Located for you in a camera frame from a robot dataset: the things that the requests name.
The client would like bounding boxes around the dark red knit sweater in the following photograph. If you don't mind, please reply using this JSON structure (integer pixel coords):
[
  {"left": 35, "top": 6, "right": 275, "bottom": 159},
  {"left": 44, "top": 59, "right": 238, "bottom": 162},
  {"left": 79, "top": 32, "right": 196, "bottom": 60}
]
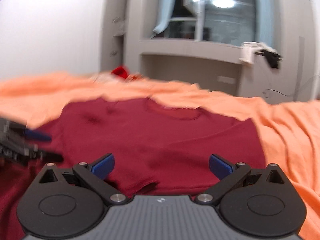
[{"left": 0, "top": 97, "right": 267, "bottom": 240}]

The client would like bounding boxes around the orange bed blanket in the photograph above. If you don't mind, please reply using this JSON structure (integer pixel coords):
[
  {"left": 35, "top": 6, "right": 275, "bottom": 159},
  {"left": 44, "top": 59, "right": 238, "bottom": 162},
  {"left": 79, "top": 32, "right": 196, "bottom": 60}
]
[{"left": 1, "top": 72, "right": 319, "bottom": 239}]

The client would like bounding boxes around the bright red cloth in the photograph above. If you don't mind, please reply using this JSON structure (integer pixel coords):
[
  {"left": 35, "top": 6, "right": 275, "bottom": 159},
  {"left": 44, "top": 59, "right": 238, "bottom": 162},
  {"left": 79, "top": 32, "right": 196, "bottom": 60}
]
[{"left": 111, "top": 65, "right": 141, "bottom": 81}]

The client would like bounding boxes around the black cloth on sill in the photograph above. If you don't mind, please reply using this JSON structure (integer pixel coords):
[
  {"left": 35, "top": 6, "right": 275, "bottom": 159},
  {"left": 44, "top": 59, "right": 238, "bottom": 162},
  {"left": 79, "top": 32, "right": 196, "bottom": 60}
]
[{"left": 255, "top": 49, "right": 283, "bottom": 69}]

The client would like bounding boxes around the grey built-in wardrobe desk unit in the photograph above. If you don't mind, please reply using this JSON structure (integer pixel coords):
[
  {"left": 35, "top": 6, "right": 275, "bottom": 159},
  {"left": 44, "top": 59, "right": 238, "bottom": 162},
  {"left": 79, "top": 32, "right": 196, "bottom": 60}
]
[{"left": 100, "top": 0, "right": 319, "bottom": 104}]

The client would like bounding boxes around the white cloth on sill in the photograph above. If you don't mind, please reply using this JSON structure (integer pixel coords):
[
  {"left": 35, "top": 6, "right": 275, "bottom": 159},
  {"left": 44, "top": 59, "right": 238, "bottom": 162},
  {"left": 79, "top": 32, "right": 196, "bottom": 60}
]
[{"left": 239, "top": 42, "right": 270, "bottom": 67}]

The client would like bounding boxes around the large window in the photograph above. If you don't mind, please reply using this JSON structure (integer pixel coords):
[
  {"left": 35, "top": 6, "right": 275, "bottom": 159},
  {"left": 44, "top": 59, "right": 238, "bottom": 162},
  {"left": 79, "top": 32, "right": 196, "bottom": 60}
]
[{"left": 163, "top": 0, "right": 258, "bottom": 47}]

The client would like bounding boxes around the right light blue curtain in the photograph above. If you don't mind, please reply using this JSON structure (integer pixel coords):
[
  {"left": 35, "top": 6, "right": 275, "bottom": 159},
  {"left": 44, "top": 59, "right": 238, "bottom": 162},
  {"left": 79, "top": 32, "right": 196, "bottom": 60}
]
[{"left": 255, "top": 0, "right": 274, "bottom": 47}]

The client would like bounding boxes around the light blue curtain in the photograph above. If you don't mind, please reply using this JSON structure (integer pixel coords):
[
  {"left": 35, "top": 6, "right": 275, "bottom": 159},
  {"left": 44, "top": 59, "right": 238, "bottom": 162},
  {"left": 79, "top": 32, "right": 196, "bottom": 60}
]
[
  {"left": 255, "top": 0, "right": 274, "bottom": 47},
  {"left": 152, "top": 0, "right": 176, "bottom": 37}
]

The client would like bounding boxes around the left light blue curtain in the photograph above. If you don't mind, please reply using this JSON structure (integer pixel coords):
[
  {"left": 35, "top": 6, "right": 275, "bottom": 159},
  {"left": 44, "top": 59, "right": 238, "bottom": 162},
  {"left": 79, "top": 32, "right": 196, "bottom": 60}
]
[{"left": 152, "top": 0, "right": 176, "bottom": 37}]

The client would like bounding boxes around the black charging cable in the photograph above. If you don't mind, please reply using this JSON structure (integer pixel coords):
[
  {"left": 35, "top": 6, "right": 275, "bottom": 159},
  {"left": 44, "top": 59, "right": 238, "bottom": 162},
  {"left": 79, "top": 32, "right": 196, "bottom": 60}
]
[{"left": 262, "top": 74, "right": 320, "bottom": 99}]

